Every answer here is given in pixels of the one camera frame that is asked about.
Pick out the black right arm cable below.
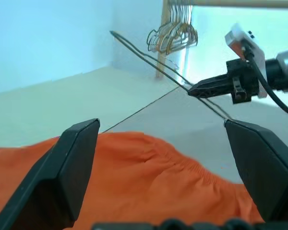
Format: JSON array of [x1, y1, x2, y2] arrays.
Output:
[[241, 39, 288, 120]]

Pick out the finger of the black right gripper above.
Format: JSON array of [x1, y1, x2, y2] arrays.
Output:
[[187, 78, 231, 99], [196, 73, 229, 85]]

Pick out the orange shorts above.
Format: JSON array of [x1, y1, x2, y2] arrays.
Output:
[[0, 130, 266, 230]]

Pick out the black wire hanger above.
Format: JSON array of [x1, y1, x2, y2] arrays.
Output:
[[109, 30, 233, 122]]

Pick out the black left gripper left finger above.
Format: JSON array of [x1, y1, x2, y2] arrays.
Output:
[[0, 118, 101, 230]]

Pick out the wooden clothes rack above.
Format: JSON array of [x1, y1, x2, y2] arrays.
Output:
[[155, 0, 288, 79]]

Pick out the dark wire hanger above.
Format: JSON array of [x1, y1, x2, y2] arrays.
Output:
[[146, 4, 183, 53]]

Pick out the gold wire hanger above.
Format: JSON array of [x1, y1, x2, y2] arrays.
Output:
[[156, 2, 199, 52], [160, 2, 199, 48], [153, 2, 195, 51]]

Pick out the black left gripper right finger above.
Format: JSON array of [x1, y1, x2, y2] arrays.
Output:
[[224, 119, 288, 223]]

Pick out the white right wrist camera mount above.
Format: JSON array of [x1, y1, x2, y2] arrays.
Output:
[[225, 23, 271, 99]]

